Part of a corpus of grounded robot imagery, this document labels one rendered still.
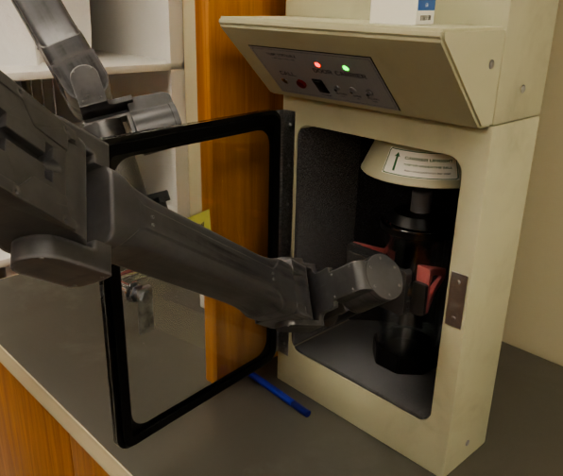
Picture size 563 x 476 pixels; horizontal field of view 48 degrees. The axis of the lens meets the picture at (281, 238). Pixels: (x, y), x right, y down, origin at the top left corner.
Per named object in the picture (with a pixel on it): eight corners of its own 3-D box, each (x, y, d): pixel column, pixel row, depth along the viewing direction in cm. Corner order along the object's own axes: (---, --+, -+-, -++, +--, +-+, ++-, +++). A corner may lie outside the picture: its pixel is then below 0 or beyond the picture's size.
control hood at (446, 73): (281, 91, 88) (283, 15, 84) (494, 127, 66) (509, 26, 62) (217, 98, 80) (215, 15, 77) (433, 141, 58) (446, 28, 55)
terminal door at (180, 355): (276, 358, 101) (281, 108, 86) (118, 454, 79) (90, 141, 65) (272, 356, 101) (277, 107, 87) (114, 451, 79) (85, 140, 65)
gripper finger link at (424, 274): (417, 241, 91) (376, 257, 85) (461, 255, 86) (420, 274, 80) (414, 283, 93) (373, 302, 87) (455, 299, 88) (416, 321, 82)
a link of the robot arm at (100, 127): (76, 127, 82) (73, 118, 77) (127, 113, 84) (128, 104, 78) (93, 178, 83) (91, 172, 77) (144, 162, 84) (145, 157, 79)
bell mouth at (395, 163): (410, 150, 97) (413, 114, 95) (518, 173, 85) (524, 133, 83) (333, 168, 86) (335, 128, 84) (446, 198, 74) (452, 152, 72)
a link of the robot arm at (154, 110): (76, 99, 86) (66, 68, 78) (157, 79, 89) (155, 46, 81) (102, 178, 84) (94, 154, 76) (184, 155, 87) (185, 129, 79)
